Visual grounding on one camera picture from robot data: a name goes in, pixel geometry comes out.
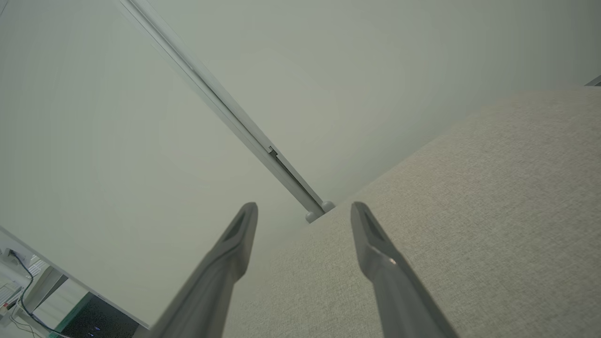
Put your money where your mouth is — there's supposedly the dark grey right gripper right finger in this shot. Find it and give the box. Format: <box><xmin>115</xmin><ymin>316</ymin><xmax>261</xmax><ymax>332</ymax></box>
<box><xmin>350</xmin><ymin>201</ymin><xmax>460</xmax><ymax>338</ymax></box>

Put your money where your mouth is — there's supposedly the grey metal partition post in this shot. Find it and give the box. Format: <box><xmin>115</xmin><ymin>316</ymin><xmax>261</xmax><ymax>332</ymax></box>
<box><xmin>114</xmin><ymin>0</ymin><xmax>336</xmax><ymax>224</ymax></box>

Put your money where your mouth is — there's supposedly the grey fabric sofa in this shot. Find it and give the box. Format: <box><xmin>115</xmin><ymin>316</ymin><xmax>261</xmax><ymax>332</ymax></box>
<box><xmin>221</xmin><ymin>87</ymin><xmax>601</xmax><ymax>338</ymax></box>

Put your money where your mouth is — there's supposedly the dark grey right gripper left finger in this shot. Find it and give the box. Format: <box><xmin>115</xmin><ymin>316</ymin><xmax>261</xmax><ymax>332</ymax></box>
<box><xmin>149</xmin><ymin>202</ymin><xmax>259</xmax><ymax>338</ymax></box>

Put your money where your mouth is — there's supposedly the black cable by desk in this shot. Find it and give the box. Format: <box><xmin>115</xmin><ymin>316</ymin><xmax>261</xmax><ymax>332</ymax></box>
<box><xmin>8</xmin><ymin>250</ymin><xmax>72</xmax><ymax>337</ymax></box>

